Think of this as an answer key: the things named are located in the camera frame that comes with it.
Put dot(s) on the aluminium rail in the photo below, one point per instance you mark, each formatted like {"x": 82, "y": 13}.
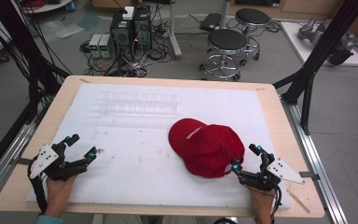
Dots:
{"x": 317, "y": 161}
{"x": 9, "y": 152}

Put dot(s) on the clear plastic compartment tray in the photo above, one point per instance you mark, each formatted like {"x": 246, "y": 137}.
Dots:
{"x": 140, "y": 104}

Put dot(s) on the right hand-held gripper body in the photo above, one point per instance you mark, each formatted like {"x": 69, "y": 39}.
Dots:
{"x": 265, "y": 180}

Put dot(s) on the grey stand leg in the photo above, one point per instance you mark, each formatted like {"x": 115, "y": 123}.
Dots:
{"x": 174, "y": 31}

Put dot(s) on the red baseball cap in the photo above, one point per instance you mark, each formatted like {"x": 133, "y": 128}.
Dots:
{"x": 205, "y": 149}

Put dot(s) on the black metal frame post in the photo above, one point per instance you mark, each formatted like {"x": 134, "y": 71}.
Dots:
{"x": 18, "y": 46}
{"x": 326, "y": 46}

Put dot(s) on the grey metal table clamp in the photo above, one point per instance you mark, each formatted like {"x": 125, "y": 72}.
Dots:
{"x": 310, "y": 176}

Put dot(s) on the flat black case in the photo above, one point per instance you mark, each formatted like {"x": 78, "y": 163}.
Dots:
{"x": 210, "y": 22}

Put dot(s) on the small white box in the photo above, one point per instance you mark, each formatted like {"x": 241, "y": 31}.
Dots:
{"x": 128, "y": 13}

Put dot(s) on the person's right hand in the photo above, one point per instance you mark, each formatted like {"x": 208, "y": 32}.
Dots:
{"x": 263, "y": 200}

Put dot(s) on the white foam mat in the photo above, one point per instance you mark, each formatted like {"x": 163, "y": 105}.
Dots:
{"x": 130, "y": 155}

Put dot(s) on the thin wooden stick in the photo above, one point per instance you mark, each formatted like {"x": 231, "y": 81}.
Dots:
{"x": 297, "y": 201}

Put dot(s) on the white floor board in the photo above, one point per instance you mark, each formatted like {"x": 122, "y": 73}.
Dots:
{"x": 295, "y": 40}

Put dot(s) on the grey metal pole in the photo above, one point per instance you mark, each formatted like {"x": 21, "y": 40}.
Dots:
{"x": 225, "y": 14}

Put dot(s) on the black round stool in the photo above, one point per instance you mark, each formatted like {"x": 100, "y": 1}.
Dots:
{"x": 227, "y": 40}
{"x": 252, "y": 17}

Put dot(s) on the person's left hand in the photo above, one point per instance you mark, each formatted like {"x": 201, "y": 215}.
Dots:
{"x": 58, "y": 191}

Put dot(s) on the white round table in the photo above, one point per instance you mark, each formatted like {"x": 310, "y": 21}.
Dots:
{"x": 48, "y": 5}

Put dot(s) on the clear plastic sheet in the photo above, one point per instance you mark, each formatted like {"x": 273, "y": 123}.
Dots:
{"x": 60, "y": 29}

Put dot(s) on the grey bench power supply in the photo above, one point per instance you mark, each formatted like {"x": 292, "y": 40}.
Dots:
{"x": 94, "y": 46}
{"x": 106, "y": 46}

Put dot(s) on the black computer tower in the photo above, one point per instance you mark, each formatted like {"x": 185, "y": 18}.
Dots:
{"x": 143, "y": 28}
{"x": 121, "y": 34}

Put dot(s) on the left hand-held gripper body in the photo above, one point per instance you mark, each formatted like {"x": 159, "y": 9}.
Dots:
{"x": 51, "y": 161}

